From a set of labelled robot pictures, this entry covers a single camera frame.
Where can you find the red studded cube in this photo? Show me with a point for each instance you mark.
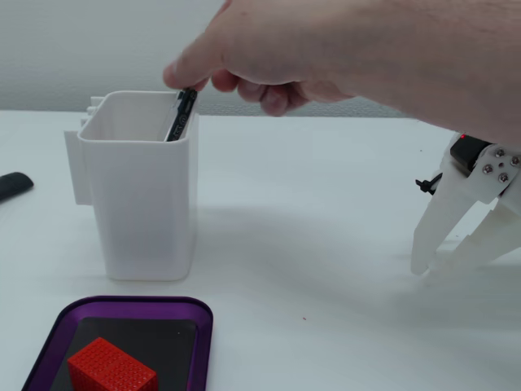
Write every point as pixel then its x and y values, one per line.
pixel 110 366

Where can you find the purple metal tray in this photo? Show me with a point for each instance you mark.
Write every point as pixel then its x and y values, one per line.
pixel 203 326

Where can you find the white plastic box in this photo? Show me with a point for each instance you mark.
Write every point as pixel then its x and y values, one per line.
pixel 142 212

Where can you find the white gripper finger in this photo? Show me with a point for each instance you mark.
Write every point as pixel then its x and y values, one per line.
pixel 443 212
pixel 500 167

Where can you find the black tray mat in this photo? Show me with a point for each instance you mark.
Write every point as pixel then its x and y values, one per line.
pixel 163 342

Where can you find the bare human hand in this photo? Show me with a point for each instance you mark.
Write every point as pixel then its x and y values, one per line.
pixel 305 53

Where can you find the black clear pen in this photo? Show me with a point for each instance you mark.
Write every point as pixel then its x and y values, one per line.
pixel 181 118

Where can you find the black rounded object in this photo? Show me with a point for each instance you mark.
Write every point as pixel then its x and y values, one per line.
pixel 14 183

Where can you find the bare human forearm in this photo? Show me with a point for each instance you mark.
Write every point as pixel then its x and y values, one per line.
pixel 468 61

